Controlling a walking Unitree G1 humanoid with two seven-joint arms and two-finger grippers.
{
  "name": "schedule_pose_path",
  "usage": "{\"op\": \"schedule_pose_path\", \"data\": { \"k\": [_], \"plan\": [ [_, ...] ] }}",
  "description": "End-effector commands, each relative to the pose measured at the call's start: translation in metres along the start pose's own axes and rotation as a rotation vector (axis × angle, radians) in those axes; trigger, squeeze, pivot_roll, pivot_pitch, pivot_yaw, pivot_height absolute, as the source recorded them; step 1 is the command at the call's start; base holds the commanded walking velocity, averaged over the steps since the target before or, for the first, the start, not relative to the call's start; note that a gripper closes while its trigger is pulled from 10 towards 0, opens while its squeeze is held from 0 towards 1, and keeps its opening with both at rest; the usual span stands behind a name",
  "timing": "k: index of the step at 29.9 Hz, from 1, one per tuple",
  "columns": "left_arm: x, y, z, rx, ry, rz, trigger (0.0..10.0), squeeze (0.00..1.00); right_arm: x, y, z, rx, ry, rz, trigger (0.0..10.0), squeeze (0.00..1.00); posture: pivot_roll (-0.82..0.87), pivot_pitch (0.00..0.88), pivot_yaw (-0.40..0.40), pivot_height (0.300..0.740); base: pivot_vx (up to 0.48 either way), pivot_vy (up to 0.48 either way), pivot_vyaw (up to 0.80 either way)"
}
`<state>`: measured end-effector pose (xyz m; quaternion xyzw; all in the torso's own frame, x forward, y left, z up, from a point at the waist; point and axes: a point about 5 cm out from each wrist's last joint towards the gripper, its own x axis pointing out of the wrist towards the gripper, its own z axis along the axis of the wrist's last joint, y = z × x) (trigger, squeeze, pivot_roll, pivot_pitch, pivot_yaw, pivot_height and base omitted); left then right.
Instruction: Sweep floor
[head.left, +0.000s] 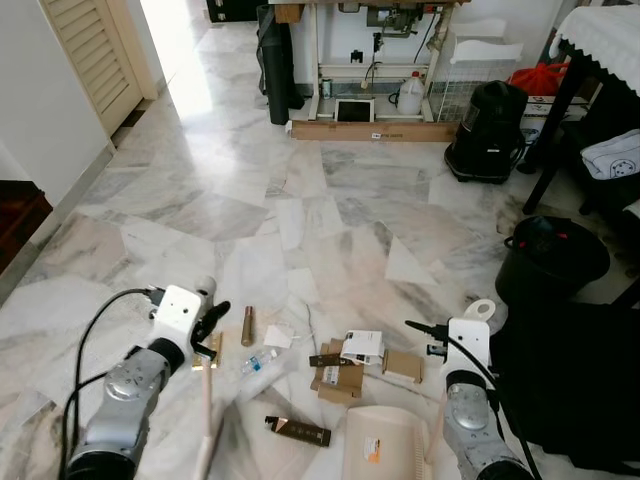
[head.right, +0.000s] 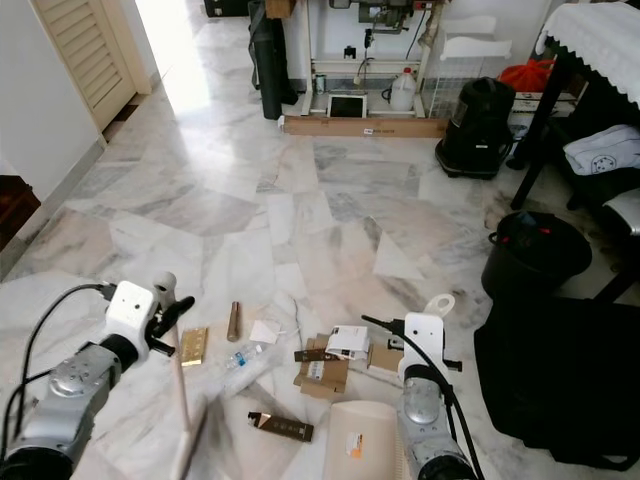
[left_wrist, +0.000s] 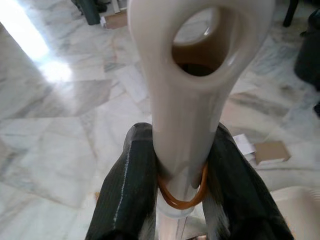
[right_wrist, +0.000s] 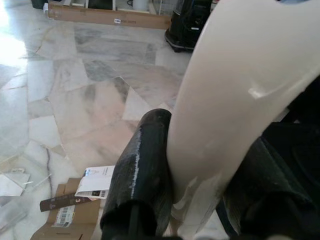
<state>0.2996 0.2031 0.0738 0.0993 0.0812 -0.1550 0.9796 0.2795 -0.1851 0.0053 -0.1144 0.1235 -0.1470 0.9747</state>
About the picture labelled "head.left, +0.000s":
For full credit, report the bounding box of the beige broom with loop handle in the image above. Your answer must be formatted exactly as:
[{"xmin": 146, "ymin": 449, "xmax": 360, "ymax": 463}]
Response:
[{"xmin": 190, "ymin": 275, "xmax": 223, "ymax": 480}]

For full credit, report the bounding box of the beige long-handled dustpan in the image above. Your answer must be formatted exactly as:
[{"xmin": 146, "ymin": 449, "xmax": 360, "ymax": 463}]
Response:
[{"xmin": 342, "ymin": 298, "xmax": 498, "ymax": 480}]

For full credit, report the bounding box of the small gold box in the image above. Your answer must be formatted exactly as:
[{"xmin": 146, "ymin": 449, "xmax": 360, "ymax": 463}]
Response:
[{"xmin": 193, "ymin": 333, "xmax": 223, "ymax": 371}]

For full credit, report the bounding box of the small bronze tube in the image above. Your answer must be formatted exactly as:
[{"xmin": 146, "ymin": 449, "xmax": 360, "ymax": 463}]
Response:
[{"xmin": 241, "ymin": 305, "xmax": 256, "ymax": 348}]

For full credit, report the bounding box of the flat brown cardboard piece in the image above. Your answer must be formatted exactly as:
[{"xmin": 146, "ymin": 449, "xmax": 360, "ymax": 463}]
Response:
[{"xmin": 383, "ymin": 348, "xmax": 425, "ymax": 384}]

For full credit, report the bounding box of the clear plastic bottle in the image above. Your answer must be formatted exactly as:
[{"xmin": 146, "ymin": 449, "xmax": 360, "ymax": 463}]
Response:
[{"xmin": 238, "ymin": 347, "xmax": 283, "ymax": 381}]

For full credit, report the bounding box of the white paper scrap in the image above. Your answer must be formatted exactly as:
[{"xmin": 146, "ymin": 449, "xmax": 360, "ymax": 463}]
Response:
[{"xmin": 263, "ymin": 325, "xmax": 293, "ymax": 351}]

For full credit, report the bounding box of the small white carton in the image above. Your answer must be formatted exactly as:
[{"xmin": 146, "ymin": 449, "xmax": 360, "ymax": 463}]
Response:
[{"xmin": 340, "ymin": 330, "xmax": 386, "ymax": 366}]

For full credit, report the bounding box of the thin dark brown box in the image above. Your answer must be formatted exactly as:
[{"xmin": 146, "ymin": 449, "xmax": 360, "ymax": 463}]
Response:
[{"xmin": 308, "ymin": 352, "xmax": 356, "ymax": 369}]

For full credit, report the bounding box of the long black gold box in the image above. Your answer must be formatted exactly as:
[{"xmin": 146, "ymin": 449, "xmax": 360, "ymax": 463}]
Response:
[{"xmin": 265, "ymin": 415, "xmax": 333, "ymax": 448}]

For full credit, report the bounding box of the black round bin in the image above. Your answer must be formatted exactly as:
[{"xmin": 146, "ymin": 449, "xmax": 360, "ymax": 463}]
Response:
[{"xmin": 495, "ymin": 215, "xmax": 611, "ymax": 306}]

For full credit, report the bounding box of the large black cloth bag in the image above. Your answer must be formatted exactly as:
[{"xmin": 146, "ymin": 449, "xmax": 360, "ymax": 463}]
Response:
[{"xmin": 490, "ymin": 298, "xmax": 640, "ymax": 476}]

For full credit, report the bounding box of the black canister vacuum cleaner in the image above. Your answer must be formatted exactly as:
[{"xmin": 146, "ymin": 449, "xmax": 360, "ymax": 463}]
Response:
[{"xmin": 445, "ymin": 80, "xmax": 531, "ymax": 184}]

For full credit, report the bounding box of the dark red wooden furniture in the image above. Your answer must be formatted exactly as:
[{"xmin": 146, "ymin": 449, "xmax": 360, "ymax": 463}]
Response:
[{"xmin": 0, "ymin": 180, "xmax": 51, "ymax": 276}]

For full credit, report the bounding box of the long brown cardboard box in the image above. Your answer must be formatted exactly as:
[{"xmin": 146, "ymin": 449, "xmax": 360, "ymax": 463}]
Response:
[{"xmin": 290, "ymin": 120, "xmax": 459, "ymax": 143}]

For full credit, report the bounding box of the white framed tablet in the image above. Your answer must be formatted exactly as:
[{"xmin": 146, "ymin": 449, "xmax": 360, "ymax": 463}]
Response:
[{"xmin": 335, "ymin": 97, "xmax": 376, "ymax": 124}]

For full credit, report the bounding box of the white plastic jug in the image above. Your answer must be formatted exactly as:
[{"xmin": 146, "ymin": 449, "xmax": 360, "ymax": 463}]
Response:
[{"xmin": 397, "ymin": 72, "xmax": 426, "ymax": 114}]

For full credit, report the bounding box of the black wooden table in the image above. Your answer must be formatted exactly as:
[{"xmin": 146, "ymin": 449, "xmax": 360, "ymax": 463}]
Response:
[{"xmin": 522, "ymin": 50, "xmax": 640, "ymax": 216}]

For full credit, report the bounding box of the pale printed cushion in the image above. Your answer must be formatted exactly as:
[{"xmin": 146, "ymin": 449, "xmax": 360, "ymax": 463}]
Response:
[{"xmin": 580, "ymin": 130, "xmax": 640, "ymax": 181}]

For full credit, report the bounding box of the tall black bag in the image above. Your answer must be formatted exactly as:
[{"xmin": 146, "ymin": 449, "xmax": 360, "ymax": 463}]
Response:
[{"xmin": 257, "ymin": 5, "xmax": 306, "ymax": 126}]

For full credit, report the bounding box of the red plastic bag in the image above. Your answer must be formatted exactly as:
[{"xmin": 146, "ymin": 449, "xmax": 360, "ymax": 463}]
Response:
[{"xmin": 510, "ymin": 63, "xmax": 571, "ymax": 98}]

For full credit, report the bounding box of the white sewing machine table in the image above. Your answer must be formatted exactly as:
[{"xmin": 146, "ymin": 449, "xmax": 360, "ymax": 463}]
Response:
[{"xmin": 300, "ymin": 0, "xmax": 471, "ymax": 126}]

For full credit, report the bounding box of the beige louvred door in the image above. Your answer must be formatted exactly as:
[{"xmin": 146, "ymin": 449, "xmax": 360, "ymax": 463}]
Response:
[{"xmin": 40, "ymin": 0, "xmax": 161, "ymax": 136}]

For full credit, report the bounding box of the white lace-edged cloth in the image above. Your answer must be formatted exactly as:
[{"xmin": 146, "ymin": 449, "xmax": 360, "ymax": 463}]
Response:
[{"xmin": 548, "ymin": 5, "xmax": 640, "ymax": 96}]

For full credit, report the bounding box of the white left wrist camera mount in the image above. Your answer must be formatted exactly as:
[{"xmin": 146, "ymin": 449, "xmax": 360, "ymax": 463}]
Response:
[{"xmin": 150, "ymin": 285, "xmax": 206, "ymax": 361}]

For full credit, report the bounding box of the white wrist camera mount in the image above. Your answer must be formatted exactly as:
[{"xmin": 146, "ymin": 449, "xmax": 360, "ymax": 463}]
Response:
[
  {"xmin": 445, "ymin": 315, "xmax": 493, "ymax": 386},
  {"xmin": 150, "ymin": 285, "xmax": 206, "ymax": 361}
]

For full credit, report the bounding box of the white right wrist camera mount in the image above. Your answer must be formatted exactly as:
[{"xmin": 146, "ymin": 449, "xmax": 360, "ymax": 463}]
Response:
[{"xmin": 445, "ymin": 315, "xmax": 493, "ymax": 386}]

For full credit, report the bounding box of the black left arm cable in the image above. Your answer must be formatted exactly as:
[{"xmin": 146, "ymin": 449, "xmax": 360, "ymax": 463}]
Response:
[{"xmin": 60, "ymin": 288, "xmax": 166, "ymax": 451}]

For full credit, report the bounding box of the white wire rack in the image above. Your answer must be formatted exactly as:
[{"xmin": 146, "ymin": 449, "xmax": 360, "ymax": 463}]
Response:
[{"xmin": 437, "ymin": 40, "xmax": 526, "ymax": 123}]

